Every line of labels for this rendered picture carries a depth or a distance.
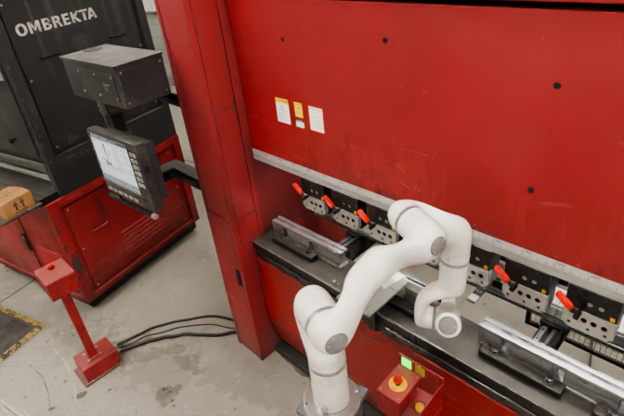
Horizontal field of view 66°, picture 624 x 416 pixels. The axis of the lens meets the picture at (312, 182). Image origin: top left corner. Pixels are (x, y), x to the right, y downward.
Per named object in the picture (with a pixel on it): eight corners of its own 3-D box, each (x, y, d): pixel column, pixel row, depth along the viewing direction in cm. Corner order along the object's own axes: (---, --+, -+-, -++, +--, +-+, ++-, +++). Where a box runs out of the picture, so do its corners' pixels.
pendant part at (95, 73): (111, 206, 269) (57, 56, 228) (149, 187, 285) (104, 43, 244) (163, 233, 239) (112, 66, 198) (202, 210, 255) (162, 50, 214)
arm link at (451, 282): (416, 261, 152) (412, 331, 166) (469, 267, 148) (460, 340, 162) (419, 245, 159) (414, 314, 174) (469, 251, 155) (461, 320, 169)
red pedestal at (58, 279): (73, 370, 310) (23, 271, 270) (110, 347, 324) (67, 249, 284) (85, 388, 297) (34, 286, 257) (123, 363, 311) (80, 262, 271)
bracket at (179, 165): (142, 185, 280) (139, 174, 276) (178, 168, 294) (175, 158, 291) (178, 205, 254) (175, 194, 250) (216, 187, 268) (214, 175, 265)
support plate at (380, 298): (336, 298, 202) (335, 296, 202) (374, 266, 217) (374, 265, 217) (370, 318, 190) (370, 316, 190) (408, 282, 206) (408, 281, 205)
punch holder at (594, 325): (560, 321, 155) (567, 282, 148) (570, 307, 160) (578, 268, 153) (611, 344, 146) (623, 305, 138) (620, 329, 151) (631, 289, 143)
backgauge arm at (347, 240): (327, 266, 260) (325, 245, 253) (397, 214, 298) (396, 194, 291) (338, 272, 255) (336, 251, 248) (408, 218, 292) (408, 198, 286)
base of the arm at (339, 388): (344, 435, 148) (340, 396, 139) (292, 410, 157) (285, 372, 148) (370, 387, 161) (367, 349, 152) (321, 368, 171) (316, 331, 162)
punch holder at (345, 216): (333, 220, 221) (331, 189, 213) (345, 212, 226) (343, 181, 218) (358, 231, 211) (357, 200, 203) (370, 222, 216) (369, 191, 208)
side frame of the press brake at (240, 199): (238, 342, 317) (143, -36, 206) (325, 275, 367) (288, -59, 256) (262, 361, 301) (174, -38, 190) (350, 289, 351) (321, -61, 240)
